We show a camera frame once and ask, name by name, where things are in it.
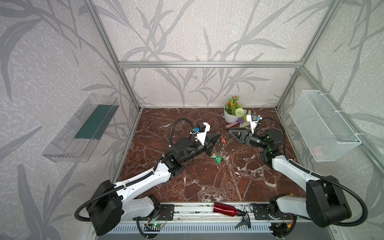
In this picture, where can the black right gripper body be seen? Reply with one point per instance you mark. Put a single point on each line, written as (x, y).
(248, 138)

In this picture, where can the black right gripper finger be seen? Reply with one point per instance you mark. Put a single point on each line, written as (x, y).
(239, 130)
(239, 136)

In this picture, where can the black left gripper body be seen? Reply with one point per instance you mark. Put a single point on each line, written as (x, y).
(207, 145)

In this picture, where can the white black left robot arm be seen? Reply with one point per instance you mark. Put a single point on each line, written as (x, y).
(113, 202)

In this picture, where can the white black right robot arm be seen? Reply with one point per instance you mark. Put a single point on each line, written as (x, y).
(325, 203)

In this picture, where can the beige grey garden glove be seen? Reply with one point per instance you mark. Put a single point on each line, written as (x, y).
(246, 124)

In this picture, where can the white flower pot with plant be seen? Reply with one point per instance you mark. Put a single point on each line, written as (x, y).
(233, 110)

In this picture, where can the red spray bottle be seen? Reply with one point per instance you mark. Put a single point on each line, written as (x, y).
(228, 210)

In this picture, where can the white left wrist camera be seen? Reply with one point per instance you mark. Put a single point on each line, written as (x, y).
(200, 132)

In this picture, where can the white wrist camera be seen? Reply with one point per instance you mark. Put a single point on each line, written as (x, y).
(200, 132)
(254, 120)

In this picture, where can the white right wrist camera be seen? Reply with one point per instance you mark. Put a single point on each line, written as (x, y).
(254, 120)

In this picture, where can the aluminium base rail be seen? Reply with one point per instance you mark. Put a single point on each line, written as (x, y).
(200, 218)

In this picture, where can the white wire mesh basket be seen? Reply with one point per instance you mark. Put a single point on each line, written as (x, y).
(326, 133)

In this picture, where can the clear plastic wall shelf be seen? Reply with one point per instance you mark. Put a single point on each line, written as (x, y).
(78, 139)

